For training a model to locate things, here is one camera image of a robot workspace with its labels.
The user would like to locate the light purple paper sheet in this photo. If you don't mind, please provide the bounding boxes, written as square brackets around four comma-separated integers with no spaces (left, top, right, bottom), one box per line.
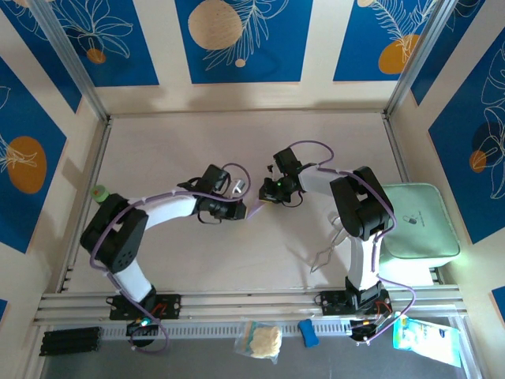
[246,197,270,221]

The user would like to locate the clear bag with beige sponge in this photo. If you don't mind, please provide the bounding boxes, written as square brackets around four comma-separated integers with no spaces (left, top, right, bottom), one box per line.
[233,318,283,364]

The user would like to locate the small blue sponge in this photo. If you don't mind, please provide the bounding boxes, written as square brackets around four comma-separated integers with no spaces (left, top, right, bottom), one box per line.
[297,318,320,348]

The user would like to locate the mint green zip case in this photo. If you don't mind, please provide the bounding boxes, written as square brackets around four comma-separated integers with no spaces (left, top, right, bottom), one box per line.
[380,182,462,260]

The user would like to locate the black ribbed block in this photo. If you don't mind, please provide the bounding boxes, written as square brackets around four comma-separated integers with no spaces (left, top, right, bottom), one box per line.
[40,326,103,357]

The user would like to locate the blue and white wipes pack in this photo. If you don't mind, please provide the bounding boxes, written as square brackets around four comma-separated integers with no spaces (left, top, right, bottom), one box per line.
[392,315,462,368]

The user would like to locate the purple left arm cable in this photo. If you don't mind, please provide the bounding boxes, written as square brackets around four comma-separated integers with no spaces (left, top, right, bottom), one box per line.
[89,163,253,355]

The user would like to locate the metal wire tongs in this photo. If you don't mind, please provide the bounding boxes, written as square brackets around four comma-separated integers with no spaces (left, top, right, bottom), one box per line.
[309,212,352,275]

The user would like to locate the aluminium frame rail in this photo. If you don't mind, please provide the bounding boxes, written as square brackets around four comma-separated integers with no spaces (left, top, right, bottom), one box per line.
[33,286,469,336]

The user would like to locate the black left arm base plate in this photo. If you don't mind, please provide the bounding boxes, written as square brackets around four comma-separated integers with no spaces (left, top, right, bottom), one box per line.
[109,294,182,321]

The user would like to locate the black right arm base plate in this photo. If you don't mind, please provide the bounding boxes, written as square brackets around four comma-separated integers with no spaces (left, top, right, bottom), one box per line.
[320,290,391,317]

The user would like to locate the grey slotted cable duct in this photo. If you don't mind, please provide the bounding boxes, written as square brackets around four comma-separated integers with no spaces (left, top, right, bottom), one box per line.
[98,318,356,339]

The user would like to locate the blue floral wall poster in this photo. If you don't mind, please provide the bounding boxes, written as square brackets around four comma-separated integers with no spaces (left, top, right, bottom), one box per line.
[50,0,161,88]
[175,0,315,84]
[0,58,68,254]
[428,27,505,245]
[333,0,439,83]

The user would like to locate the aluminium corner post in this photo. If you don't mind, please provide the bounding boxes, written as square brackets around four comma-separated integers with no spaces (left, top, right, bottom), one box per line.
[29,0,110,122]
[384,0,462,119]

